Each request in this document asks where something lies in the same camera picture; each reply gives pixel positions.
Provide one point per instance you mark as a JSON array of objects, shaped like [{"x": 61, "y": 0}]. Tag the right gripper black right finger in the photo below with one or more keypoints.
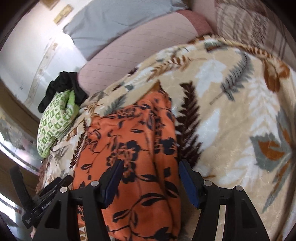
[{"x": 242, "y": 221}]

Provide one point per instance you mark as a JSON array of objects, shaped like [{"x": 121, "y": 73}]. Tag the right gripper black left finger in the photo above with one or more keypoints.
[{"x": 60, "y": 221}]

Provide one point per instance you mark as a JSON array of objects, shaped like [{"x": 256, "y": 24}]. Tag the orange black floral blouse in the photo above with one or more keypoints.
[{"x": 147, "y": 203}]

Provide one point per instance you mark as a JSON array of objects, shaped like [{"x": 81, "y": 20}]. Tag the wooden door with stained glass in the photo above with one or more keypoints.
[{"x": 18, "y": 147}]

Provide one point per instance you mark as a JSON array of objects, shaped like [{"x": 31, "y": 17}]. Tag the green white patterned pillow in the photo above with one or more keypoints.
[{"x": 57, "y": 117}]

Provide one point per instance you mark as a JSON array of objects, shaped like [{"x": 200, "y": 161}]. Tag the beige leaf pattern blanket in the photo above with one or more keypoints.
[{"x": 234, "y": 115}]

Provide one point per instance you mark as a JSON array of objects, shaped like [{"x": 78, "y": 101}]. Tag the black garment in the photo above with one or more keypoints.
[{"x": 65, "y": 81}]

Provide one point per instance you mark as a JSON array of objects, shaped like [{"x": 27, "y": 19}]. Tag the grey pillow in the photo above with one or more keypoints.
[{"x": 101, "y": 22}]

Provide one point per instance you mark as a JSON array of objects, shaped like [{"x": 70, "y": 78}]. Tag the striped brown cushion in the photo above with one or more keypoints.
[{"x": 253, "y": 23}]

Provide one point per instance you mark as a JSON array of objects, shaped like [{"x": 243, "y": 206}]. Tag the pink quilted bolster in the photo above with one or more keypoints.
[{"x": 122, "y": 55}]

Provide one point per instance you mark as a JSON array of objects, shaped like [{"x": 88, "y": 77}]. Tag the beige wall switch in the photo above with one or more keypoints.
[{"x": 63, "y": 14}]

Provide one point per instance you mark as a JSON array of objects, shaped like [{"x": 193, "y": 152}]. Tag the framed wall picture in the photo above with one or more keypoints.
[{"x": 50, "y": 4}]

